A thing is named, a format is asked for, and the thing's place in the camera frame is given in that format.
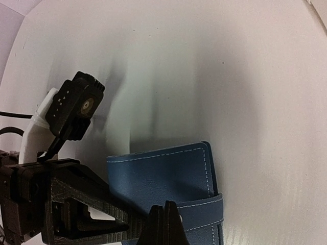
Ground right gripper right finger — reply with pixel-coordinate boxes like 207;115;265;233
165;201;189;245

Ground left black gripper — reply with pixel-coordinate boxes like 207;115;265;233
1;151;147;244

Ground blue card holder wallet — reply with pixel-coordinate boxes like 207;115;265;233
107;141;224;244

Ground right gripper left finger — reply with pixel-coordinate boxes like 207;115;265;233
137;205;165;245

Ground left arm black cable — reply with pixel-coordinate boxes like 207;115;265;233
0;111;34;143

